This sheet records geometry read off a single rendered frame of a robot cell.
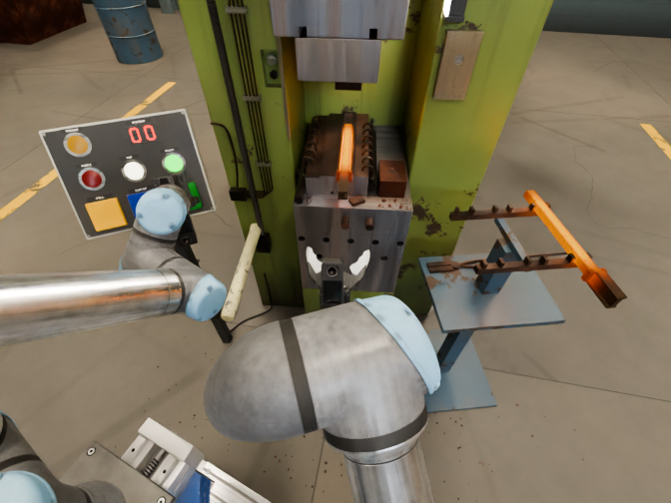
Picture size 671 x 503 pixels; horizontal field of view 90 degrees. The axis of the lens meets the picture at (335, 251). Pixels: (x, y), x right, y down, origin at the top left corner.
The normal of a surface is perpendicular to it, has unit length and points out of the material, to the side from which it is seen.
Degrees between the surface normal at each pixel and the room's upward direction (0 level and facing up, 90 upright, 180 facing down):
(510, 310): 0
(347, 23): 90
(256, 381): 28
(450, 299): 0
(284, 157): 90
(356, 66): 90
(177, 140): 60
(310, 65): 90
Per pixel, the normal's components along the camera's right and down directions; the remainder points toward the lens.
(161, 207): 0.32, 0.26
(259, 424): -0.12, 0.37
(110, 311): 0.86, 0.33
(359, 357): 0.13, -0.30
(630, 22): -0.18, 0.73
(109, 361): 0.00, -0.67
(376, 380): 0.19, -0.05
